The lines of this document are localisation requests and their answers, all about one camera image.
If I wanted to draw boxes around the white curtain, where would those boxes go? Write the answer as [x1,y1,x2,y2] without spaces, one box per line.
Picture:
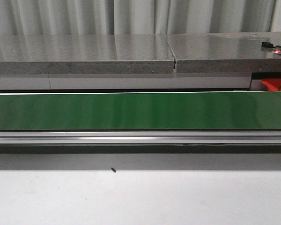
[0,0,281,35]

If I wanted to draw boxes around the black sensor box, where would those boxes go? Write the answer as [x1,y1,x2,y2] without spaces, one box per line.
[261,42,274,48]

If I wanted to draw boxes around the aluminium conveyor frame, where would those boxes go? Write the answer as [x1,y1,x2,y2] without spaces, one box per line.
[0,131,281,145]

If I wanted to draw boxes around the green conveyor belt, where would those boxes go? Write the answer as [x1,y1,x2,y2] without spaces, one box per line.
[0,91,281,131]

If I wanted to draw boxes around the red plastic bin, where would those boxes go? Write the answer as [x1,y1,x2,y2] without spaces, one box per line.
[261,78,281,92]

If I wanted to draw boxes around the grey stone counter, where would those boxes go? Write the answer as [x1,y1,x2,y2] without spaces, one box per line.
[0,32,281,75]

